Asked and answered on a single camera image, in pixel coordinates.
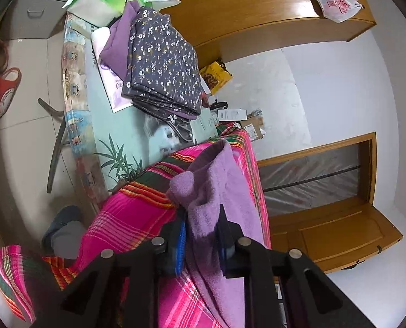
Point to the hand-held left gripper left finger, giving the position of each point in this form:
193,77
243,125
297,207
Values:
180,246

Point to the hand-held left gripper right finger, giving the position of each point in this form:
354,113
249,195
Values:
223,242

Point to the purple fleece pants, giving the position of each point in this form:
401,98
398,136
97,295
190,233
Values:
220,184

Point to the pink plaid blanket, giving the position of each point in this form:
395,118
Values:
131,211

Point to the clear plastic door curtain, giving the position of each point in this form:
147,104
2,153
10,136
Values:
309,181

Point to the white crumpled plastic bag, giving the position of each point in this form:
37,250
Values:
162,136

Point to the wooden door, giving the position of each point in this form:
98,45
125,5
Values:
336,235

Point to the grey cloth bundle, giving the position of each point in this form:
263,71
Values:
66,235

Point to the cardboard box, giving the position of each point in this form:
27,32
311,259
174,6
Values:
252,128

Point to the white box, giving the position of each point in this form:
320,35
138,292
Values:
232,114

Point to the grey metal table leg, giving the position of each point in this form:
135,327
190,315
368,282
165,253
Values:
54,150

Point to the yellow paper bag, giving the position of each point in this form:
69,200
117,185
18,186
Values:
216,75

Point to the folded floral purple cloth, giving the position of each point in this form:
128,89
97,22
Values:
165,65

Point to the folded plain purple cloth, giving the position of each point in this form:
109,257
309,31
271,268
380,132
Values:
116,47

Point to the red slipper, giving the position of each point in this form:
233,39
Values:
5,92

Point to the wooden wardrobe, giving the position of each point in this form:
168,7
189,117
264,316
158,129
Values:
257,10

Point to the green tissue pack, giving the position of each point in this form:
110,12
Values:
93,0

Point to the white plastic bag red print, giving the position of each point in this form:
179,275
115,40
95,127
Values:
336,1

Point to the grey nightstand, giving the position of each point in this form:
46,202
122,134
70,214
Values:
35,10

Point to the wooden door frame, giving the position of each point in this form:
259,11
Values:
372,164

